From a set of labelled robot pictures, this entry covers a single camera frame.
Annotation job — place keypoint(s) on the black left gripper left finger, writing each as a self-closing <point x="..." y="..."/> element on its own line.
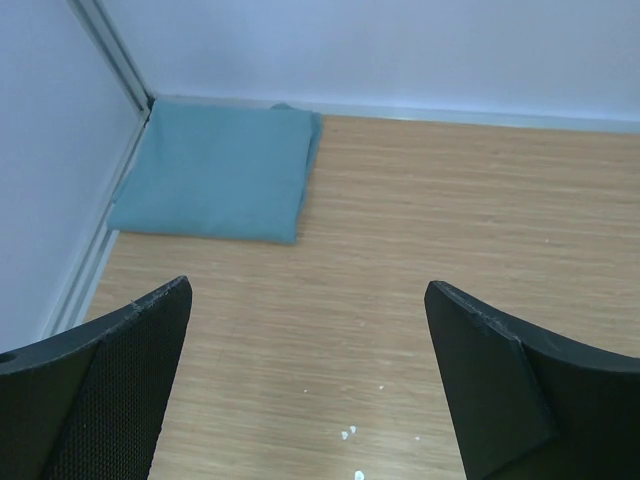
<point x="89" y="403"/>

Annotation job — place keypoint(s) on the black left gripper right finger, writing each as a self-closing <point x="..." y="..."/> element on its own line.
<point x="527" y="403"/>

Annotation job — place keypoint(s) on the aluminium corner post left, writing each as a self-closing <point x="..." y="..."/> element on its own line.
<point x="97" y="23"/>

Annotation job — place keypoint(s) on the folded blue t shirt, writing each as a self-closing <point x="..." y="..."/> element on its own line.
<point x="221" y="172"/>

